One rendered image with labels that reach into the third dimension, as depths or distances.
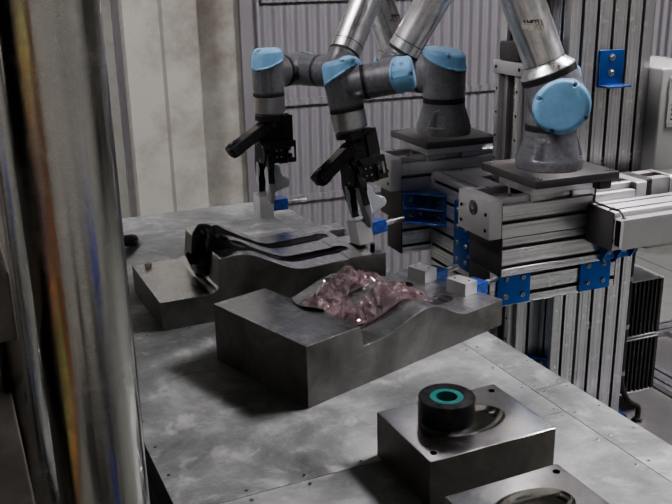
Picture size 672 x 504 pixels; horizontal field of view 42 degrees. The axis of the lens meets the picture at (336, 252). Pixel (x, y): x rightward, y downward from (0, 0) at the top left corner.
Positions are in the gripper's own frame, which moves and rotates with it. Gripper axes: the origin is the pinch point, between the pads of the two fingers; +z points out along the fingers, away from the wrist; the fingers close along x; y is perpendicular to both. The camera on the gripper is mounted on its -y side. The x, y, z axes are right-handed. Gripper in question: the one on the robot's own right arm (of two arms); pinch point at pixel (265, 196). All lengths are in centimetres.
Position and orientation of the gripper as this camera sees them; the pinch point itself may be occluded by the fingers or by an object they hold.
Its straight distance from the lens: 213.5
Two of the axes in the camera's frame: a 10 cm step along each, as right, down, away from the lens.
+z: 0.2, 9.5, 3.1
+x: -4.2, -2.7, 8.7
